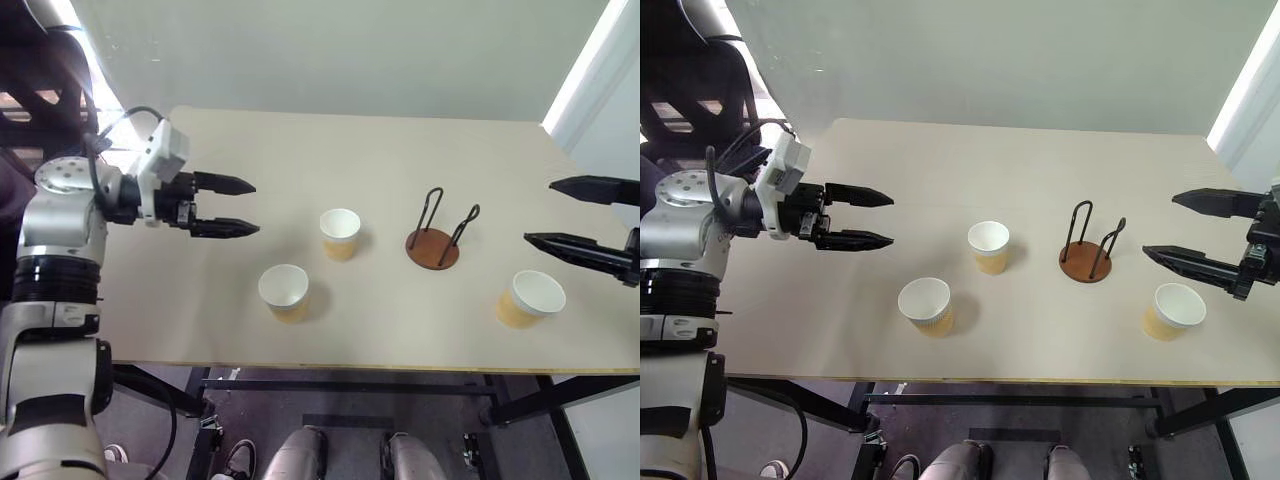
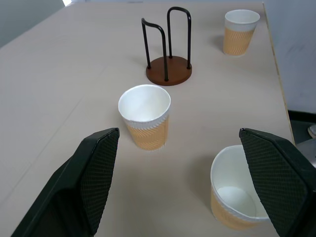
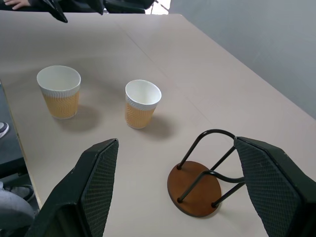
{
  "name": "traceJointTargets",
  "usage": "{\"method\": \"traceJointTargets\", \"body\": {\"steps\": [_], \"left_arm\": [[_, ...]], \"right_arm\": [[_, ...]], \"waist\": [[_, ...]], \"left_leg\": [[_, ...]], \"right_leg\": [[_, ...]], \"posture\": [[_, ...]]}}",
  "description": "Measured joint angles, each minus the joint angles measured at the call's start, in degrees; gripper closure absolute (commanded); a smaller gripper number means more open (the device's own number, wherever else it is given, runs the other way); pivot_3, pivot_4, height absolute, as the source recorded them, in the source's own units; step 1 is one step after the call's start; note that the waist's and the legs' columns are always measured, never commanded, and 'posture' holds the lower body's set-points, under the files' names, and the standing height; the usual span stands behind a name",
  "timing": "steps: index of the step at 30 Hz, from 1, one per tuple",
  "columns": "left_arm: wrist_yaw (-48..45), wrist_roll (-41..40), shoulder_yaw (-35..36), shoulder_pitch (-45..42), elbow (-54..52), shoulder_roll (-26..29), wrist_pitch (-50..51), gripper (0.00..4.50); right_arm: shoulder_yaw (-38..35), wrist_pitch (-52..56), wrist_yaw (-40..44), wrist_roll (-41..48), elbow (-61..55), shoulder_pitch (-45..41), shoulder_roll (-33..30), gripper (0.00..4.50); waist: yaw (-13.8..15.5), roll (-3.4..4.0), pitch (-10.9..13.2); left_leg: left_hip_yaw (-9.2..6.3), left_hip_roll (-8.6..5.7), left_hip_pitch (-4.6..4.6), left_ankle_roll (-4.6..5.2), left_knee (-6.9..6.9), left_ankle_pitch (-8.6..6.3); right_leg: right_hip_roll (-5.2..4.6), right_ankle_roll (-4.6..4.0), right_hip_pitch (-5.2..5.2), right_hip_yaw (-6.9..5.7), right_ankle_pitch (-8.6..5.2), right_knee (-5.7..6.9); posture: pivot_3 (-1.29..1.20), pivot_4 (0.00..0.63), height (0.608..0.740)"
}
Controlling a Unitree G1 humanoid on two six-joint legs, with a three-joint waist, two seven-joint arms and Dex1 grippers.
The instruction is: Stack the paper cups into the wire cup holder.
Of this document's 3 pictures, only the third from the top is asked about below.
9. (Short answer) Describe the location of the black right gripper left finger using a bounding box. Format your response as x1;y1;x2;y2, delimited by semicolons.
24;138;119;237

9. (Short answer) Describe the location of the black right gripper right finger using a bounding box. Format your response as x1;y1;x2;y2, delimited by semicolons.
233;136;316;237

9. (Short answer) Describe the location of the orange and white paper cup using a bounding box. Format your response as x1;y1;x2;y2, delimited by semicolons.
124;79;162;130
36;65;81;120

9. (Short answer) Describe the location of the bystander bare hand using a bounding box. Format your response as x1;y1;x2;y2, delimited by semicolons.
4;0;29;10

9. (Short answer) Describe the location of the black office chair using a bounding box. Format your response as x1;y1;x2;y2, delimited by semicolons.
103;0;147;14

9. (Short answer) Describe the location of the white and black shoe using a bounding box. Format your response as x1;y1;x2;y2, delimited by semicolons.
0;121;10;139
9;184;36;202

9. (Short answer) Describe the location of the grey rounded knee shape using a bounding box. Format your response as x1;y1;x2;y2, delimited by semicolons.
0;181;35;237

